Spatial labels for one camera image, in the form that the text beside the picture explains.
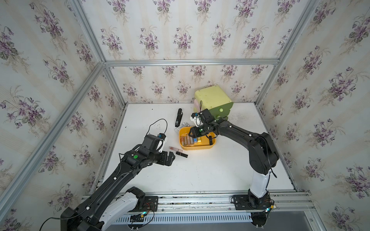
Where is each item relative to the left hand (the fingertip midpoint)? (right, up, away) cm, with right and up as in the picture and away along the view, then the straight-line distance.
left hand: (169, 156), depth 76 cm
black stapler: (+4, +21, +32) cm, 39 cm away
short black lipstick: (+6, -3, +15) cm, 16 cm away
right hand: (+14, +11, +15) cm, 23 cm away
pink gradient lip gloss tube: (+2, 0, +18) cm, 18 cm away
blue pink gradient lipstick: (+15, +5, +20) cm, 26 cm away
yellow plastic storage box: (+21, +3, +17) cm, 27 cm away
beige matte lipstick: (+11, +5, +20) cm, 23 cm away
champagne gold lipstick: (+9, +5, +20) cm, 22 cm away
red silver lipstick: (+6, +5, +20) cm, 22 cm away
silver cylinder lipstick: (+13, +5, +20) cm, 24 cm away
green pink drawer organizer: (+27, +33, +18) cm, 47 cm away
